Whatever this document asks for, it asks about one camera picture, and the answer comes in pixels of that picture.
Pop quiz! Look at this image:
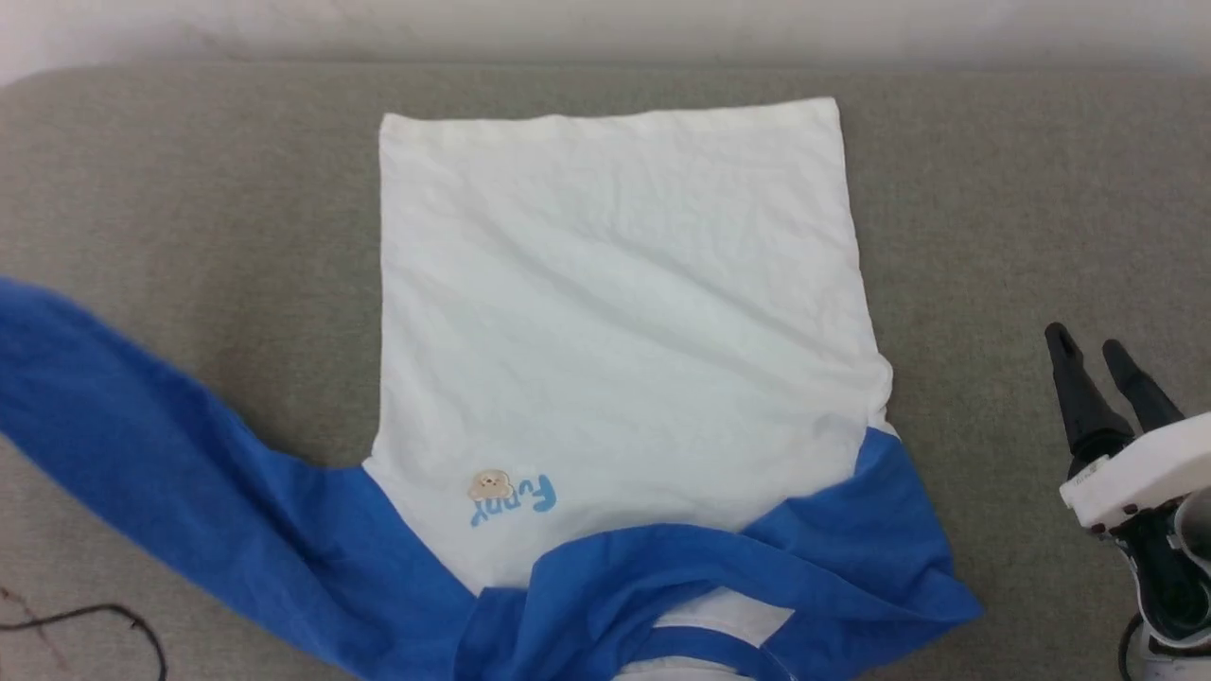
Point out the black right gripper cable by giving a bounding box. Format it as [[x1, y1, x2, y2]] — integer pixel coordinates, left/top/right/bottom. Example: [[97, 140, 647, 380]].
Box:
[[1116, 610, 1150, 681]]

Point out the blue and white shirt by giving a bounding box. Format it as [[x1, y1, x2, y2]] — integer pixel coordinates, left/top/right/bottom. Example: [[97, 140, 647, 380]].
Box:
[[0, 96, 986, 681]]

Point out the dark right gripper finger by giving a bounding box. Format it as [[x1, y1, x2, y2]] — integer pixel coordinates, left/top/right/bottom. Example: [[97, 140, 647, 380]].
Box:
[[1044, 323, 1136, 476], [1101, 339, 1186, 438]]

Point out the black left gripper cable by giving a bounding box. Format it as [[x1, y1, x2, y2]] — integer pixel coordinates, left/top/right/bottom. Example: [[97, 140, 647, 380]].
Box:
[[0, 586, 169, 681]]

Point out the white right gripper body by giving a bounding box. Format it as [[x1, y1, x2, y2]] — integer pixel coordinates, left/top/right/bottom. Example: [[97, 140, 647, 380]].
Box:
[[1059, 411, 1211, 532]]

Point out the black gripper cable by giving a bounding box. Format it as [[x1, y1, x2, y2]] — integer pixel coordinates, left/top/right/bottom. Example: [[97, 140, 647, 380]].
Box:
[[0, 586, 169, 681], [1116, 610, 1150, 681]]

